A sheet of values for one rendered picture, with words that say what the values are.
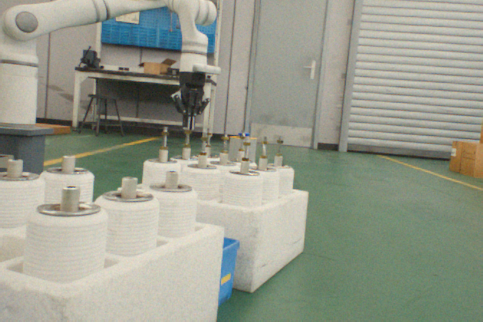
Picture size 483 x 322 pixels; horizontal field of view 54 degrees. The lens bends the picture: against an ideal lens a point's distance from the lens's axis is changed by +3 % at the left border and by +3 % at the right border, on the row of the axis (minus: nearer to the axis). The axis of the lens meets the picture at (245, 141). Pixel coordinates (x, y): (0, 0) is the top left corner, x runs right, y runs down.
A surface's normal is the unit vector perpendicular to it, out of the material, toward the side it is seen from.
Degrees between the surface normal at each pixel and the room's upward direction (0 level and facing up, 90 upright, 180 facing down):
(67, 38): 90
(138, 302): 90
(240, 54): 90
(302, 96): 90
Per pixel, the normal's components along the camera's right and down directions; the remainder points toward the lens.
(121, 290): 0.91, 0.11
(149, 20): -0.03, 0.06
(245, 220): -0.40, 0.02
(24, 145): 0.67, 0.11
